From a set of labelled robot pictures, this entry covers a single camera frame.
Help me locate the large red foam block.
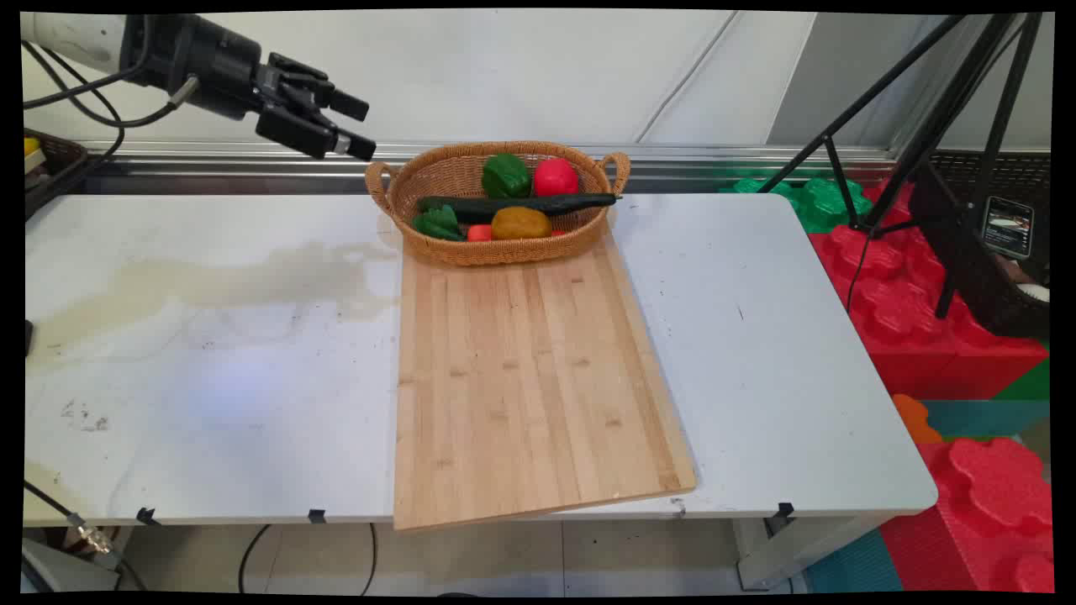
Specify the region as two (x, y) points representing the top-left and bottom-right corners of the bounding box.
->
(807, 179), (1050, 401)

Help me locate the black cable with metal connector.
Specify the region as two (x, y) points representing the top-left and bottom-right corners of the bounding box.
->
(23, 481), (150, 592)

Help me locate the smartphone with lit screen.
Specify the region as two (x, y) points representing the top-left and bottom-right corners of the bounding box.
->
(982, 196), (1036, 260)

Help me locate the red toy tomato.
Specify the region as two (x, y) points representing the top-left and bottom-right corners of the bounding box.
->
(533, 157), (580, 198)

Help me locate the dark woven storage basket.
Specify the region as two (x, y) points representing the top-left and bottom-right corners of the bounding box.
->
(908, 151), (1051, 339)

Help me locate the dark green toy cucumber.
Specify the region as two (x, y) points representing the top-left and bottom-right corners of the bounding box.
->
(417, 192), (619, 223)

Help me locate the oval wicker basket with handles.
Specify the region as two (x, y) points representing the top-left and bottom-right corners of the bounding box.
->
(365, 140), (631, 268)

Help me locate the aluminium wall rail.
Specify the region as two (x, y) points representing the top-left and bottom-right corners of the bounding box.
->
(80, 139), (896, 197)

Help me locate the white table leg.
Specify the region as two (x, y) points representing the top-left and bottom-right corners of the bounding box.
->
(731, 513), (885, 591)

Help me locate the green foam building block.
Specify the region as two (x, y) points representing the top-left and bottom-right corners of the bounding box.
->
(720, 175), (875, 235)

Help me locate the bamboo cutting board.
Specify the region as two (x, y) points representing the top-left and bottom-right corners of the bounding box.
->
(393, 234), (698, 533)

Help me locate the red foam block with studs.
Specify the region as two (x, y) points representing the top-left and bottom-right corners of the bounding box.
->
(878, 437), (1054, 594)

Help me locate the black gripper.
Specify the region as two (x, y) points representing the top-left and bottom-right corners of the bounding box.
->
(120, 14), (377, 162)

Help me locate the black camera tripod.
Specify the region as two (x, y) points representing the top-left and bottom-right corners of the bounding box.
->
(757, 13), (1044, 320)

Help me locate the green toy leafy vegetable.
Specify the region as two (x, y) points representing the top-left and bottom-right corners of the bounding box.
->
(411, 204), (465, 243)

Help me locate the small dark basket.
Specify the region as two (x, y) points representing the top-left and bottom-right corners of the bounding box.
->
(23, 128), (90, 222)

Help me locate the brown toy potato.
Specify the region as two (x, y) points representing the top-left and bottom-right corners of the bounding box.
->
(491, 207), (554, 241)

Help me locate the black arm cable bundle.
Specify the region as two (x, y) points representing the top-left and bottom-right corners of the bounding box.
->
(23, 40), (199, 162)

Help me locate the green toy bell pepper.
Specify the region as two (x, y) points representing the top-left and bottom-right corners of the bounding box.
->
(482, 153), (532, 200)

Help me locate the orange foam piece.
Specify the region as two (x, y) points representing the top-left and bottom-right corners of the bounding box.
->
(892, 393), (945, 445)

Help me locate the teal foam floor mat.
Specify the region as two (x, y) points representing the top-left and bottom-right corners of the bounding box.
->
(919, 398), (1051, 439)

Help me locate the black floor cable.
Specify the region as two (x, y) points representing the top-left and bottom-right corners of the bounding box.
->
(238, 523), (275, 594)
(360, 523), (379, 597)

